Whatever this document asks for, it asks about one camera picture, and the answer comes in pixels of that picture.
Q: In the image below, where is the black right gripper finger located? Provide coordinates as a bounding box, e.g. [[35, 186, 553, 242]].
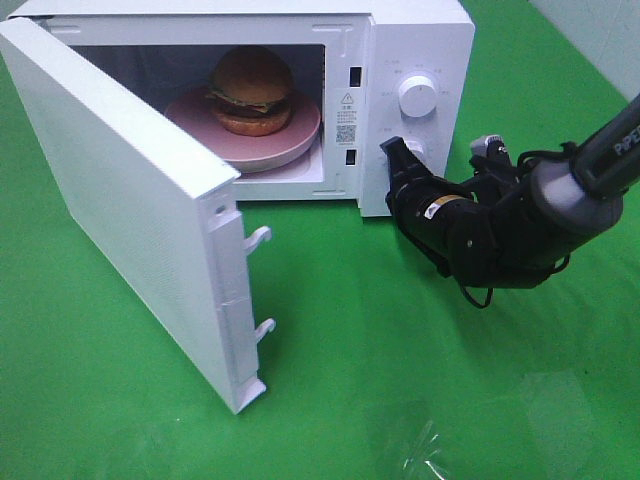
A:
[[380, 136, 433, 188]]

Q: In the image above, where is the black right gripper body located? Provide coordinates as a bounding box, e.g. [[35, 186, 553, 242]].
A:
[[386, 173, 475, 278]]

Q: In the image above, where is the white timer knob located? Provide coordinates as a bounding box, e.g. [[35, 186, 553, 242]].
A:
[[405, 140, 427, 163]]

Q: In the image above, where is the burger with lettuce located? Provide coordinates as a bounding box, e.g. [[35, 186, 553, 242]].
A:
[[207, 45, 294, 137]]

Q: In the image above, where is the pink round plate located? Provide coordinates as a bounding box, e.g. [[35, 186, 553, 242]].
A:
[[165, 87, 321, 174]]

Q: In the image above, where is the white microwave door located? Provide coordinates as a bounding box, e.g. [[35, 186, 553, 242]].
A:
[[1, 18, 275, 412]]

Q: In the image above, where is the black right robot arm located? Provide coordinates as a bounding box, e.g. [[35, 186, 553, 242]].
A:
[[381, 100, 639, 289]]

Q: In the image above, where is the upper white power knob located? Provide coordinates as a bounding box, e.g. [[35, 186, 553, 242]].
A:
[[398, 74, 438, 118]]

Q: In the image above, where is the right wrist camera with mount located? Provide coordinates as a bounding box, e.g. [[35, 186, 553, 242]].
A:
[[470, 134, 518, 185]]

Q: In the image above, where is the black camera cable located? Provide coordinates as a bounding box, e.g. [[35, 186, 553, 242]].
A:
[[454, 142, 581, 310]]

